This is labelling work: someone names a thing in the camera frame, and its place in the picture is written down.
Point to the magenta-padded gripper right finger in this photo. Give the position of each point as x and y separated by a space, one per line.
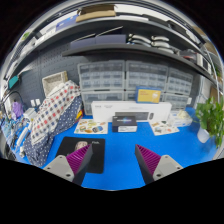
166 165

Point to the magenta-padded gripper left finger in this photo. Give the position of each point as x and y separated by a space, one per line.
60 166

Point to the black mouse pad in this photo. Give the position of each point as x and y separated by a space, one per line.
98 156

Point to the navy polka dot cloth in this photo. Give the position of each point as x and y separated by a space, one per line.
40 150

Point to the white sticker sheet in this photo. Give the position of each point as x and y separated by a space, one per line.
164 128
90 127

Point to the clear tissue pack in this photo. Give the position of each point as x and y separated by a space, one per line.
181 118

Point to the small black box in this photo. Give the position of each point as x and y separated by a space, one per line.
124 125

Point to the red and blue checkered cloth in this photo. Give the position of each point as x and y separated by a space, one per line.
55 106

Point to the green plant in white pot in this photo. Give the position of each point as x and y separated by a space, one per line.
210 116

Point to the yellow and blue box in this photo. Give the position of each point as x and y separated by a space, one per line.
148 95

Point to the long white keyboard box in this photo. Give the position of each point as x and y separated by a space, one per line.
110 108

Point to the white woven basket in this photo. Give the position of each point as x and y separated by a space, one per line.
53 81

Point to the dark wall shelf unit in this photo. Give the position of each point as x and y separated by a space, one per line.
110 48

